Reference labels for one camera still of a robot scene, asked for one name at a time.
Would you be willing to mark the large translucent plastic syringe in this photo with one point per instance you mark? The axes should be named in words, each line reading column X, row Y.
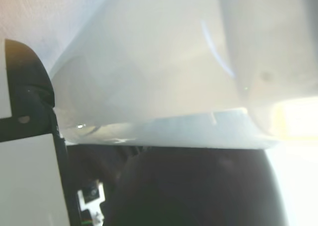
column 149, row 74

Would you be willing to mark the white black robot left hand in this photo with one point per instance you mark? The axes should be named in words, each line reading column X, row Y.
column 193, row 186

